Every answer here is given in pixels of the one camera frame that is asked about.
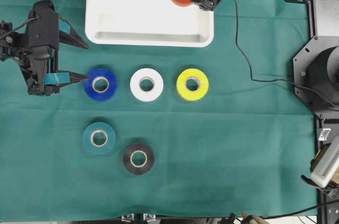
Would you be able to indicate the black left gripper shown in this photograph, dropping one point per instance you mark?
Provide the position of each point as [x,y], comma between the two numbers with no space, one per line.
[40,43]

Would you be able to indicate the yellow tape roll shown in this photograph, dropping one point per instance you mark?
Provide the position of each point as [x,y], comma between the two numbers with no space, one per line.
[192,84]

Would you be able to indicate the teal tape roll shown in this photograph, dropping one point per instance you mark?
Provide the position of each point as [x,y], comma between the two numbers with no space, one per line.
[98,138]

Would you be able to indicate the white tape roll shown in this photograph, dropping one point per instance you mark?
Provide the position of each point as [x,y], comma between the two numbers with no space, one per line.
[146,84]

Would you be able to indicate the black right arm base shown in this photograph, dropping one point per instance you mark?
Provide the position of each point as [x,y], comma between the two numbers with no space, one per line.
[315,68]

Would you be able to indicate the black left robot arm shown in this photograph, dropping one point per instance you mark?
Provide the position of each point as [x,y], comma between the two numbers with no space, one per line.
[11,43]

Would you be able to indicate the blue tape roll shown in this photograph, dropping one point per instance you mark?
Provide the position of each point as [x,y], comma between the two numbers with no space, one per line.
[101,84]

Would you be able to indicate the black tape roll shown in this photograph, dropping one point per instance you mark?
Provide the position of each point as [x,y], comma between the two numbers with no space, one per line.
[138,158]

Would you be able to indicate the white plastic tray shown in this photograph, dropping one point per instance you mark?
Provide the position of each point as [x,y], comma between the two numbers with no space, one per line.
[147,23]

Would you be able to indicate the green table cloth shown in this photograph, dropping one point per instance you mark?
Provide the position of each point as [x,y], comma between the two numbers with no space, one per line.
[242,147]

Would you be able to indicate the white perforated box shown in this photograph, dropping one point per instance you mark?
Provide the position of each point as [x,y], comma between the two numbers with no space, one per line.
[327,166]

